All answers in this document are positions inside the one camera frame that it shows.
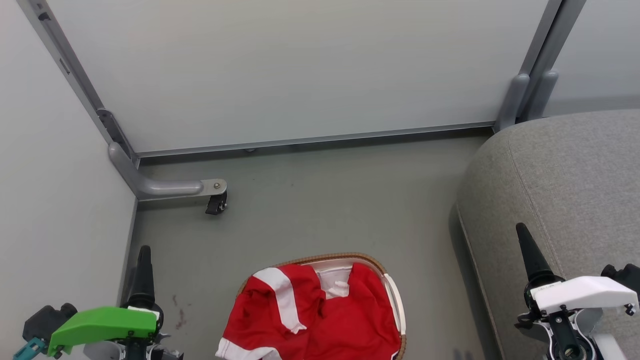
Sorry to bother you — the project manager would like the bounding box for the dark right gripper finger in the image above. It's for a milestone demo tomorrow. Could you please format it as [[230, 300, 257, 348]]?
[[515, 222, 566, 297]]

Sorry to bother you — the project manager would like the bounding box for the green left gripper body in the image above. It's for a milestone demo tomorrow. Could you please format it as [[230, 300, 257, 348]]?
[[47, 306, 183, 360]]

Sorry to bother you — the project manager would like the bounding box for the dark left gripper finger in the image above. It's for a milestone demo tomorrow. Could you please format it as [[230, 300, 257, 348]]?
[[127, 245, 164, 317]]

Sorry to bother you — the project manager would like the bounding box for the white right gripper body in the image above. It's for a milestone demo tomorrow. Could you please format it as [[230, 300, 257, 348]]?
[[515, 276, 640, 360]]

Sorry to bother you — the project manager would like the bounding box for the red shirt with white stripes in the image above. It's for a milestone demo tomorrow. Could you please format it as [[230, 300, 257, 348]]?
[[216, 263, 402, 360]]

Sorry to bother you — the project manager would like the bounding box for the grey fabric sofa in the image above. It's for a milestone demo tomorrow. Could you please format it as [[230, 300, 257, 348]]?
[[456, 109, 640, 360]]

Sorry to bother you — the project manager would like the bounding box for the grey partition foot bar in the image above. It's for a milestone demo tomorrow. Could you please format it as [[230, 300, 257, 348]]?
[[108, 142, 228, 202]]

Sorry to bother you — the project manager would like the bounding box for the black caster wheel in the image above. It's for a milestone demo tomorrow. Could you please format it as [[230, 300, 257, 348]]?
[[205, 192, 229, 216]]

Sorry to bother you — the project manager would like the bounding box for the woven brown laundry basket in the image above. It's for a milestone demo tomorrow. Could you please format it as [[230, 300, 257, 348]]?
[[237, 252, 407, 360]]

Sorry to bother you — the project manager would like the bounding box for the black cable with teal plug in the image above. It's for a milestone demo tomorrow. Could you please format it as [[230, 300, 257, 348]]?
[[12, 337, 47, 360]]

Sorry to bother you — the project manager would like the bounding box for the grey partition post with foot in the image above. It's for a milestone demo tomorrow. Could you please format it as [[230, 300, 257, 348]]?
[[524, 0, 589, 122], [494, 0, 565, 133]]

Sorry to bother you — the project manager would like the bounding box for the grey partition bottom rail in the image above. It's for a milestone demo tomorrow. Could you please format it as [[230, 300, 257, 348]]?
[[136, 121, 497, 159]]

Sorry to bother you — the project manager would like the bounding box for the grey partition corner post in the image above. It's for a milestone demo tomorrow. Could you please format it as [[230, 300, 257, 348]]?
[[16, 0, 140, 162]]

